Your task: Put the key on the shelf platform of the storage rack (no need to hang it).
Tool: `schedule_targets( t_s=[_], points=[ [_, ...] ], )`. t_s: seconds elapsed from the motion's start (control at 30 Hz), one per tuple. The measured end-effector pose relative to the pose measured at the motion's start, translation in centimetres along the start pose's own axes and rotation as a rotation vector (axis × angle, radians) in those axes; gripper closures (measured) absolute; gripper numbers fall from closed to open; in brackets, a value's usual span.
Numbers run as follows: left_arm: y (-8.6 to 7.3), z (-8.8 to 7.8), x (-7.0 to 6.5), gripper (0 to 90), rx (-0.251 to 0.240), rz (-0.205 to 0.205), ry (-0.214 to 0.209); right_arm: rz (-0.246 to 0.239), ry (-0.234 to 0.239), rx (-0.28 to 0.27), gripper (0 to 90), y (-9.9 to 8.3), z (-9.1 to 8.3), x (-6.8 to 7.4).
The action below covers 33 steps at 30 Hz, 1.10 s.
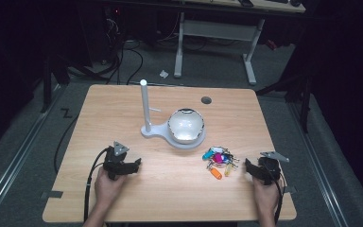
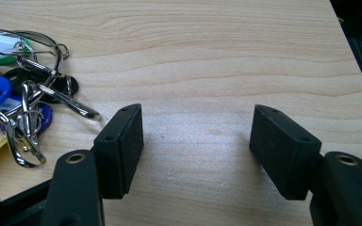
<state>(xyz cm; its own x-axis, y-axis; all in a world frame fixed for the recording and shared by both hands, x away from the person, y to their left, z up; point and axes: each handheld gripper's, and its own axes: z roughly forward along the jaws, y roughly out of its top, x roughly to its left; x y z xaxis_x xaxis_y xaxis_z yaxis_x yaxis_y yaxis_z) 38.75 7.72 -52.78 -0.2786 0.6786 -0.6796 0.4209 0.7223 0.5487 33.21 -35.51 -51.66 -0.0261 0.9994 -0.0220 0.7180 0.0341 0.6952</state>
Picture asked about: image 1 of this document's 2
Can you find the round grey table grommet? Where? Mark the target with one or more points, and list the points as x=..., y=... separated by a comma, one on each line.
x=206, y=100

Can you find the white-legged desk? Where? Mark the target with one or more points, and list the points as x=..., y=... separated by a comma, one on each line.
x=217, y=30

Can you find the shiny metal bowl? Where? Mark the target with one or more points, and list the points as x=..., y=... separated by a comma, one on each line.
x=186, y=126

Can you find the black metal stand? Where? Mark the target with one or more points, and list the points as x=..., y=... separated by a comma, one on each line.
x=304, y=101
x=48, y=85

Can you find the white stand with pole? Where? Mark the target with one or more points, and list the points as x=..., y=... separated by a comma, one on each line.
x=146, y=110

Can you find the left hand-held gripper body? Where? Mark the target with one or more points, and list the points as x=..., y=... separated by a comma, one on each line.
x=115, y=160

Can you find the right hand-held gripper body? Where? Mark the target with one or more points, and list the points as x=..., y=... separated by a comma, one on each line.
x=271, y=168

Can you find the crumpled white paper scrap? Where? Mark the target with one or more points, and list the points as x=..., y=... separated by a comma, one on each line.
x=164, y=74

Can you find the pile of coloured key tags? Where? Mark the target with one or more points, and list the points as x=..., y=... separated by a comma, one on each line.
x=218, y=158

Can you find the person's left hand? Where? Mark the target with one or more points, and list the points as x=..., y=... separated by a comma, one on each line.
x=107, y=189

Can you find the person's right hand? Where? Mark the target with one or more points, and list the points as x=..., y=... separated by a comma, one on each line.
x=266, y=198

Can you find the black tape strip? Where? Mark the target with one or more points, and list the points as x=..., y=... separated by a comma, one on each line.
x=52, y=194

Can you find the metal floor rail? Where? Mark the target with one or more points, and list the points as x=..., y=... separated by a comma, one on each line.
x=318, y=164
x=19, y=151

